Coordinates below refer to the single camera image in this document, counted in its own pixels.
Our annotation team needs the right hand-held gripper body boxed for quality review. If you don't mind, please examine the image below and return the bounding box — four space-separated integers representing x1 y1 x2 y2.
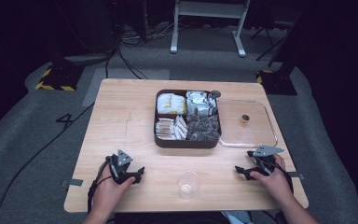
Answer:
246 145 285 175

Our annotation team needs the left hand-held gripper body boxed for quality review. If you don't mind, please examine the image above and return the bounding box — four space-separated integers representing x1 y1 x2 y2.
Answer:
106 148 138 185

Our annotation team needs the person's left hand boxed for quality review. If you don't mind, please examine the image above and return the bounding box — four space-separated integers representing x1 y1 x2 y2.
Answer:
90 167 137 216

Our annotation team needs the person's right hand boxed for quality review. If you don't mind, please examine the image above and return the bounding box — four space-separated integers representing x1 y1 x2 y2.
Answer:
249 154 294 207

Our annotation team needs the clear box lid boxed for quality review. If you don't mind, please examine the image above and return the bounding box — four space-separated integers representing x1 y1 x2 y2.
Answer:
216 98 280 149

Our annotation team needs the grey tape strip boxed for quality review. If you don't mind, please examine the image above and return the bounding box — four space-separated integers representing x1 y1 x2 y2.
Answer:
286 171 306 181
61 178 85 189

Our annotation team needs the pile of clear packets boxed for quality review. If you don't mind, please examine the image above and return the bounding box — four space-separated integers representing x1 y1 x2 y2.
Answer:
155 118 177 141

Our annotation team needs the clear plastic cup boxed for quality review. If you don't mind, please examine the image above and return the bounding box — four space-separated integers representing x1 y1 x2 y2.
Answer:
175 170 201 201

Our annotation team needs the brown compartment box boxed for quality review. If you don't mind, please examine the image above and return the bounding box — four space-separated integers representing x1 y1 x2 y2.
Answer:
153 89 223 149

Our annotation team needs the pile of dark packets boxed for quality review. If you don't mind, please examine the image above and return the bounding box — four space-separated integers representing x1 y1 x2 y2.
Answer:
186 114 221 142

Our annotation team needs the row of white packets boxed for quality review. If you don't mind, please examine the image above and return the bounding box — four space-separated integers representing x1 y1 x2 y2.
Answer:
173 114 188 141

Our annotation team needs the pile of white yellow packets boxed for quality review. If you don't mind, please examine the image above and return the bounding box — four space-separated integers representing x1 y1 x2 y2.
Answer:
156 92 187 115

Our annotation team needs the pile of silver packets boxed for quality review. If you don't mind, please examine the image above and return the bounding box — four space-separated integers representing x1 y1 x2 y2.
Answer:
186 90 218 118

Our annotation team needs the yellow black striped stand base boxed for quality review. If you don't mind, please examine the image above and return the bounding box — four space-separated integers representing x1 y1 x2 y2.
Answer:
34 63 86 92
255 69 298 96

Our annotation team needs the black tripod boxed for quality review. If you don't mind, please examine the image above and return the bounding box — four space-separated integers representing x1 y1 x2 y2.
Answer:
250 23 295 68

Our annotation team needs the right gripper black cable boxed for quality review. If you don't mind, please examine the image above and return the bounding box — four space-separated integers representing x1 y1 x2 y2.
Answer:
271 160 295 195

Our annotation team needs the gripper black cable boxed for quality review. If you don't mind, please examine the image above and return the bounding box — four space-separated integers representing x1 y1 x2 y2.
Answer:
271 160 295 195
86 156 115 216

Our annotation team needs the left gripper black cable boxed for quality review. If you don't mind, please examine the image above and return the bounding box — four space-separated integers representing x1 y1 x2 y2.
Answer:
86 156 115 216

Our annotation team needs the black floor cable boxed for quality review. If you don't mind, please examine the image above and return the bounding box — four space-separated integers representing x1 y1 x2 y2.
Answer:
0 102 96 224

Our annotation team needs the bundle of floor cables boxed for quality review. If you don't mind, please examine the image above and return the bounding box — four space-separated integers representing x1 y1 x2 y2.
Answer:
117 18 176 49

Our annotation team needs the white metal table frame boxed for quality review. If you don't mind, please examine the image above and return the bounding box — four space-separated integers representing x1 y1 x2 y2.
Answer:
170 0 252 59

